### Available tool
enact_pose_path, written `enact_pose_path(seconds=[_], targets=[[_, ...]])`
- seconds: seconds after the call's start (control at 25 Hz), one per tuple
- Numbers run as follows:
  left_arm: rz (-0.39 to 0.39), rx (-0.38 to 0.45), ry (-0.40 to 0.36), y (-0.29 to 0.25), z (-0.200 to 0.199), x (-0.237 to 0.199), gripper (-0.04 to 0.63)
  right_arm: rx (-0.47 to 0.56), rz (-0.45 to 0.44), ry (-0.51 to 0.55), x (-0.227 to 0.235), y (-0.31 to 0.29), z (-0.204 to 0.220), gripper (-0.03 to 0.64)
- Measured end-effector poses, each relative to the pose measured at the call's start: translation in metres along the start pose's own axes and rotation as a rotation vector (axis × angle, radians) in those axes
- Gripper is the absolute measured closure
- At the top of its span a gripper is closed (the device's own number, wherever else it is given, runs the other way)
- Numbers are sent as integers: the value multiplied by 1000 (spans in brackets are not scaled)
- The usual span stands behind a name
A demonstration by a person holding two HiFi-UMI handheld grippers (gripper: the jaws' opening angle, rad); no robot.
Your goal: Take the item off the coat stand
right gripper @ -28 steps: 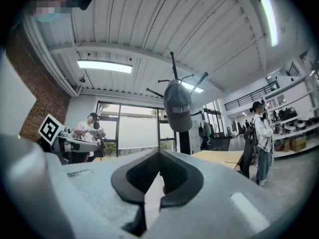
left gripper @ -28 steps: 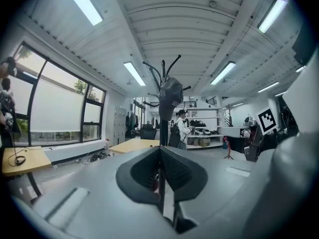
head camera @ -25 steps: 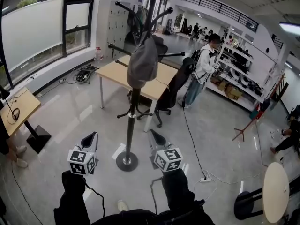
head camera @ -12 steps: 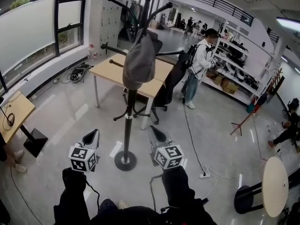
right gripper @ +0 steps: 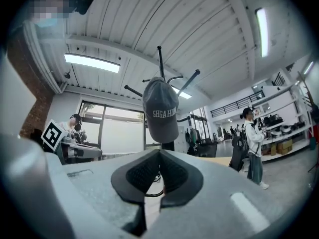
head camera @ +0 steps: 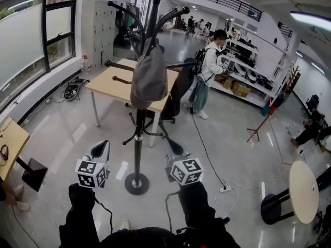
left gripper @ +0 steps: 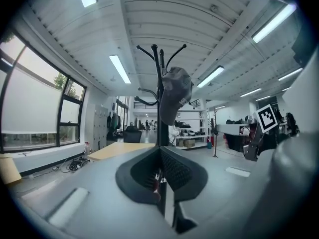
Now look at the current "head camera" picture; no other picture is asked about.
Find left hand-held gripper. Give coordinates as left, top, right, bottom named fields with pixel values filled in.
left=74, top=139, right=111, bottom=190

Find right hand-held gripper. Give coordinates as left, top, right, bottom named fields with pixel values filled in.
left=165, top=136, right=204, bottom=187

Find black metal coat rack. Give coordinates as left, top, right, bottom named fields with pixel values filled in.
left=104, top=0, right=202, bottom=196

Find grey baseball cap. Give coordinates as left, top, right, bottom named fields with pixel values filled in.
left=130, top=37, right=169, bottom=110

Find person's left forearm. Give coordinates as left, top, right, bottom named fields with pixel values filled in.
left=58, top=182, right=101, bottom=248

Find person's right forearm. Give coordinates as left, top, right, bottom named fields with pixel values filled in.
left=178, top=181, right=241, bottom=248

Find brown wooden coat stand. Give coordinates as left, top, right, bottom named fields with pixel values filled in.
left=246, top=65, right=302, bottom=143

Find light wooden table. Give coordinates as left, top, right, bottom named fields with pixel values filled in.
left=84, top=58, right=180, bottom=148

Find black office chair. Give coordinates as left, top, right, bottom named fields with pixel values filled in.
left=157, top=57, right=200, bottom=125
left=301, top=94, right=321, bottom=116

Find cardboard box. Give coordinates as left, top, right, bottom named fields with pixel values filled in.
left=231, top=81, right=252, bottom=98
left=214, top=74, right=234, bottom=89

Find small wooden desk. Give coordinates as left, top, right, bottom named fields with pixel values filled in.
left=0, top=117, right=49, bottom=193

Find clear plastic water jug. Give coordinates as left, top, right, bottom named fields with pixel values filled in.
left=80, top=55, right=92, bottom=75

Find person's torso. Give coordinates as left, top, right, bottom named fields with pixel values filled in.
left=99, top=217, right=241, bottom=248

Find teal bag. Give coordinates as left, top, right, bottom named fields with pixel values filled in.
left=261, top=104, right=276, bottom=117

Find dark hanging bag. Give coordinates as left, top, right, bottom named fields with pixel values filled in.
left=274, top=93, right=285, bottom=109

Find grey metal lockers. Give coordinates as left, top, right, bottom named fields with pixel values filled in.
left=93, top=0, right=117, bottom=68

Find large black-framed window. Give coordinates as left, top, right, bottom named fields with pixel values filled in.
left=0, top=0, right=79, bottom=113

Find round wooden table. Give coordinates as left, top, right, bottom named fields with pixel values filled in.
left=260, top=160, right=320, bottom=226

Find long black floor cable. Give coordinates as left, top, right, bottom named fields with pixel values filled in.
left=189, top=107, right=226, bottom=189

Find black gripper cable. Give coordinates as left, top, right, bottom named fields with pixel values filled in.
left=91, top=192, right=114, bottom=234
left=164, top=190, right=182, bottom=233

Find black device with cables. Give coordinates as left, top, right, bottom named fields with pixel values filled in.
left=63, top=77, right=91, bottom=101

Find clothes rail with garments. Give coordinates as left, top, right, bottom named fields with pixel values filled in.
left=114, top=3, right=146, bottom=49

